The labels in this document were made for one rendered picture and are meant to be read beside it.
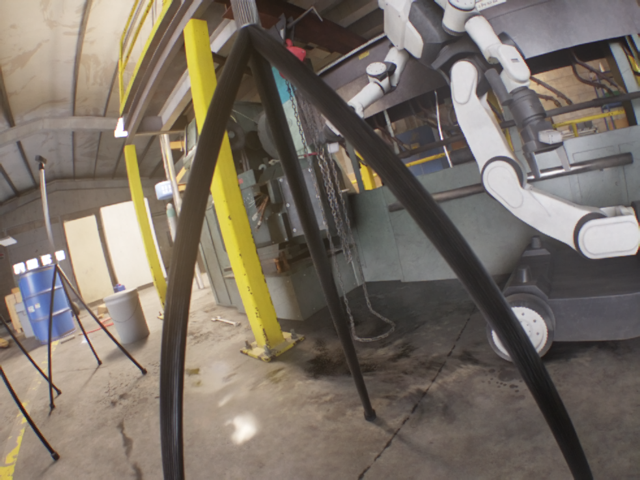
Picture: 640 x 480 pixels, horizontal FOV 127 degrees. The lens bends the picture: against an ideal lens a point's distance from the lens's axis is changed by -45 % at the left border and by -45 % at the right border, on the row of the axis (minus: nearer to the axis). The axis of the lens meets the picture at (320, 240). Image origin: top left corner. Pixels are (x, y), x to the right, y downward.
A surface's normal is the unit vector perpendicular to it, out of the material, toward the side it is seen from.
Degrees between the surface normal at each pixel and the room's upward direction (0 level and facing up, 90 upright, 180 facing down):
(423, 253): 90
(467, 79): 90
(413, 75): 90
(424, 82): 90
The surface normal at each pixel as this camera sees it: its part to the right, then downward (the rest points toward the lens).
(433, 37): -0.56, 0.62
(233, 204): 0.71, -0.13
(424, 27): -0.69, 0.39
